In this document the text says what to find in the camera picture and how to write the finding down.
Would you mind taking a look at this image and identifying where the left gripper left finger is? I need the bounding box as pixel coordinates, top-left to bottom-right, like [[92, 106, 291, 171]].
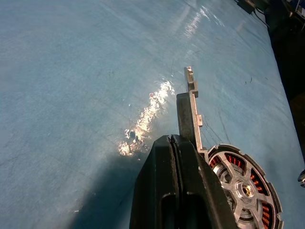
[[130, 134, 183, 229]]

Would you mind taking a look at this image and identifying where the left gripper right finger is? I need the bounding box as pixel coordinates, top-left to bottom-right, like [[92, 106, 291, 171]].
[[172, 134, 239, 229]]

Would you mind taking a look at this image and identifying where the black spoked rotor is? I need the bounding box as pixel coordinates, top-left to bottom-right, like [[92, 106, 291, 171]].
[[208, 145, 284, 229]]

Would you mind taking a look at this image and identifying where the round motor housing with stator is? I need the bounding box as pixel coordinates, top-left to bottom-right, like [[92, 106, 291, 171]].
[[196, 144, 285, 229]]

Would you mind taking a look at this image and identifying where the blue table cover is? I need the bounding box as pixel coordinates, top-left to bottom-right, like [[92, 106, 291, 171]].
[[0, 0, 305, 229]]

